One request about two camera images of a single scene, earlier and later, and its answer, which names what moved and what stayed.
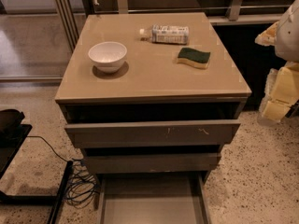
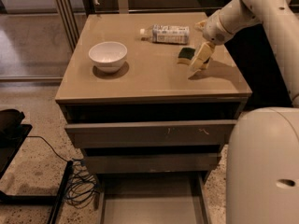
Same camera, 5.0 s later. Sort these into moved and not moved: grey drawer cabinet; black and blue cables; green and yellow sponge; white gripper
Moved: white gripper
Not moved: black and blue cables; green and yellow sponge; grey drawer cabinet
